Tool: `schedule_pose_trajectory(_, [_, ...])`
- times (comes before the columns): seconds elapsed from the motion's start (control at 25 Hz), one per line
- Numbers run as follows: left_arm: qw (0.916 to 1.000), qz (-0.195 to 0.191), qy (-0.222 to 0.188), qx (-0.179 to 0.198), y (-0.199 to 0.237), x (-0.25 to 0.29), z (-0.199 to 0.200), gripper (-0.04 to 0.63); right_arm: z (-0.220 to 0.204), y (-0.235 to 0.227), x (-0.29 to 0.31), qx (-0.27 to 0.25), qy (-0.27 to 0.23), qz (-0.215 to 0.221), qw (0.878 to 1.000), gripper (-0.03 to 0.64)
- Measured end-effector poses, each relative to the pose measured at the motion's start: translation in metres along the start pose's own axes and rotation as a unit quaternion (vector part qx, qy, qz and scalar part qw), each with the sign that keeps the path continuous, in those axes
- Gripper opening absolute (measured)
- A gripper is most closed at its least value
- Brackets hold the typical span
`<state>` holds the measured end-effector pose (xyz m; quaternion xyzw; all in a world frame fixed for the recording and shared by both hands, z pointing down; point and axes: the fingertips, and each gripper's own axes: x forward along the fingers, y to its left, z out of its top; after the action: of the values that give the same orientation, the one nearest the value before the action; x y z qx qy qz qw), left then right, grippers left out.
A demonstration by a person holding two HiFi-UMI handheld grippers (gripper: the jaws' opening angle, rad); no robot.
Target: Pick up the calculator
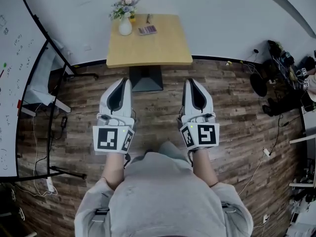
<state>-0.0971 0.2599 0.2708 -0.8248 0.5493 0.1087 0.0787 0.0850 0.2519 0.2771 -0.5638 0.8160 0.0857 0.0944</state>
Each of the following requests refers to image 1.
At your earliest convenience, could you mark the pastel flower bouquet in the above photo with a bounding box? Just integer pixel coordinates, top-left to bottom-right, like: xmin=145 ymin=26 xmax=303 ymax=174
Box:
xmin=109 ymin=0 xmax=141 ymax=22

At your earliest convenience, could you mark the person's left forearm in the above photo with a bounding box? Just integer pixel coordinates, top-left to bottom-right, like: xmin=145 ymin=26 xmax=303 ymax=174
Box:
xmin=101 ymin=153 xmax=127 ymax=191

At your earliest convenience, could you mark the person's grey sweatshirt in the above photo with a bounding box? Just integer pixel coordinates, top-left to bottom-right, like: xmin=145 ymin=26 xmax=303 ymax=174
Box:
xmin=74 ymin=141 xmax=254 ymax=237

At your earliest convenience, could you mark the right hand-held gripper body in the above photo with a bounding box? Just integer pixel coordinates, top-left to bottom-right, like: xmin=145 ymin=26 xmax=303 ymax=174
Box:
xmin=177 ymin=112 xmax=220 ymax=151

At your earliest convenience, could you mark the whiteboard on black stand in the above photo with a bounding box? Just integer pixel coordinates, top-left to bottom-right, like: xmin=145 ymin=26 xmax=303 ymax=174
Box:
xmin=0 ymin=0 xmax=100 ymax=183

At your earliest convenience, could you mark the white ceramic vase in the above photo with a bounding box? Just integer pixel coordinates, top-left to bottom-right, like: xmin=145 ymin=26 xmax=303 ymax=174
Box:
xmin=118 ymin=17 xmax=133 ymax=36

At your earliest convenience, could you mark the person's right forearm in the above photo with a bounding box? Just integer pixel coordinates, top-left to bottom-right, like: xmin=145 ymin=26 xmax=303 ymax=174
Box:
xmin=191 ymin=148 xmax=219 ymax=188

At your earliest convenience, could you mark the black table pedestal base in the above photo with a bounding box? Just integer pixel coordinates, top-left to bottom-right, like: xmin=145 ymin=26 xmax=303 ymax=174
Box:
xmin=128 ymin=65 xmax=164 ymax=93

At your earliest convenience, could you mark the black round stool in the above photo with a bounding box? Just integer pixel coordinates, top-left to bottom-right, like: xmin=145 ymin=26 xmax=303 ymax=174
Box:
xmin=249 ymin=73 xmax=268 ymax=97

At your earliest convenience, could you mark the grey calculator with purple keys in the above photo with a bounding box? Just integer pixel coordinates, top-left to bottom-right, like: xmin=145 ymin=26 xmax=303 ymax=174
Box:
xmin=137 ymin=25 xmax=158 ymax=37

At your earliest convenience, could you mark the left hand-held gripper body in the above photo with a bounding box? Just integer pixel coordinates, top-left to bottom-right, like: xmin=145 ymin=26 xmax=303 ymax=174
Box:
xmin=93 ymin=109 xmax=136 ymax=155

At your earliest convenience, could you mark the cluttered black desk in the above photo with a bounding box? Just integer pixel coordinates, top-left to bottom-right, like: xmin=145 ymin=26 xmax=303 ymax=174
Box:
xmin=267 ymin=40 xmax=316 ymax=90

